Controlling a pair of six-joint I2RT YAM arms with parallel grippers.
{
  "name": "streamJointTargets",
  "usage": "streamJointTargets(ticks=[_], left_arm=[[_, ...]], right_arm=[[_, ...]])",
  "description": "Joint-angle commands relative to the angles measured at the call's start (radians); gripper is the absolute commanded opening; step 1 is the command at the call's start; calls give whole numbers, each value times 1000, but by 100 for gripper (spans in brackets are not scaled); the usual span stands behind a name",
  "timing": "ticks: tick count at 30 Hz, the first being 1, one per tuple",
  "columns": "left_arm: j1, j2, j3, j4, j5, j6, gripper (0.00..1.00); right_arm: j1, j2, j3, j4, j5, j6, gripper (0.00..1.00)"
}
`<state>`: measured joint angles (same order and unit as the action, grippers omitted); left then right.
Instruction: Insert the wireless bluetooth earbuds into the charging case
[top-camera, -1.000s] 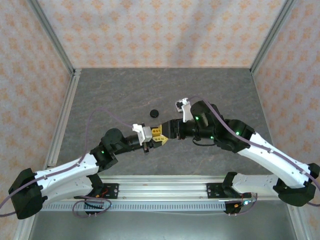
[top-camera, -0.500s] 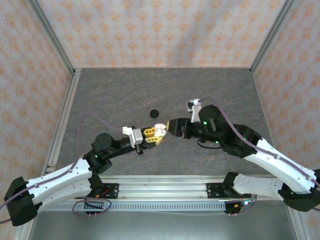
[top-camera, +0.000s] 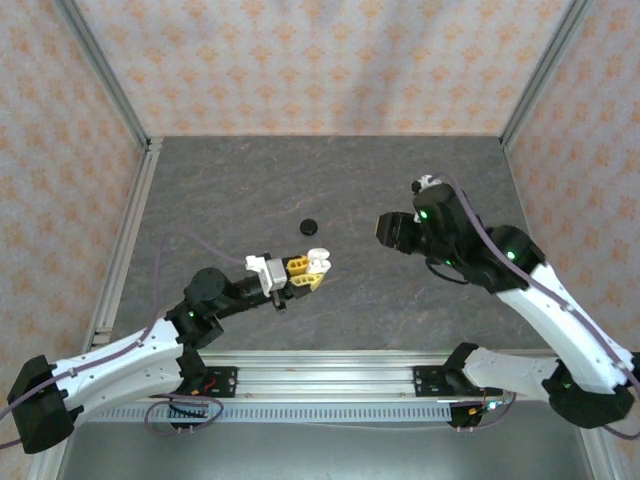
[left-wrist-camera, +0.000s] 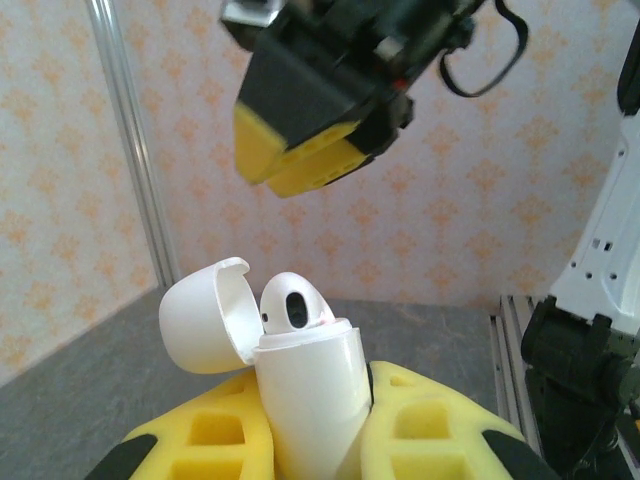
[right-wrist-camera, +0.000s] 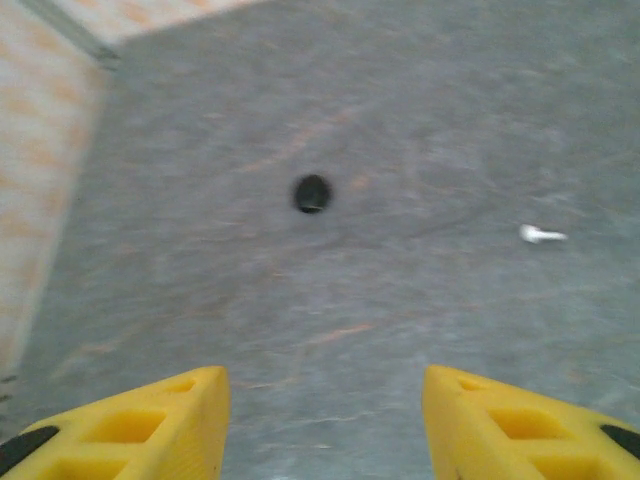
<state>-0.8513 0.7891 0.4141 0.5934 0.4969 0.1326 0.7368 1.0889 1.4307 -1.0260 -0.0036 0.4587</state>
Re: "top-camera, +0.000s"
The white earbud charging case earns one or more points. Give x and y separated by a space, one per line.
317 260

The black earbud charging case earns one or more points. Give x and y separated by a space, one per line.
309 227

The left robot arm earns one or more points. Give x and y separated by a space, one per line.
115 360

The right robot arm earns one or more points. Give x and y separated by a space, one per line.
575 340

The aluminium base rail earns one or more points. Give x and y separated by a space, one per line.
325 375

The aluminium side floor rail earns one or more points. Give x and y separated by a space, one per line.
131 225

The grey metal base plate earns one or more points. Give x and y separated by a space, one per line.
325 455

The aluminium frame post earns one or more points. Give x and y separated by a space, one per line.
543 75
108 75

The aluminium frame rail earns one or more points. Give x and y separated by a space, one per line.
597 460
47 465

